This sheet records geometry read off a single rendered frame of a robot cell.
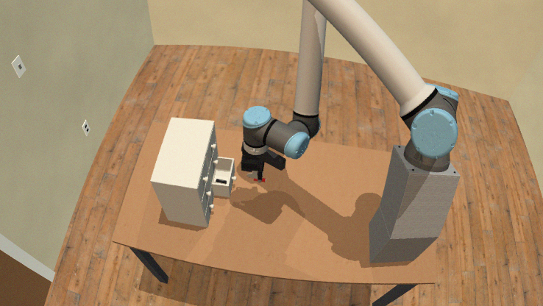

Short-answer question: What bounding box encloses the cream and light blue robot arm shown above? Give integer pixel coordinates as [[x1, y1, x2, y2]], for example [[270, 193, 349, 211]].
[[242, 0, 458, 172]]

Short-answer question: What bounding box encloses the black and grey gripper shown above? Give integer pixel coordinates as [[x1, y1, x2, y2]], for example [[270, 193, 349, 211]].
[[241, 143, 265, 182]]

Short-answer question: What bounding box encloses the white chest of drawers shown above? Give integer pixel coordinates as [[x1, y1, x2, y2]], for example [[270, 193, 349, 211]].
[[150, 118, 216, 227]]

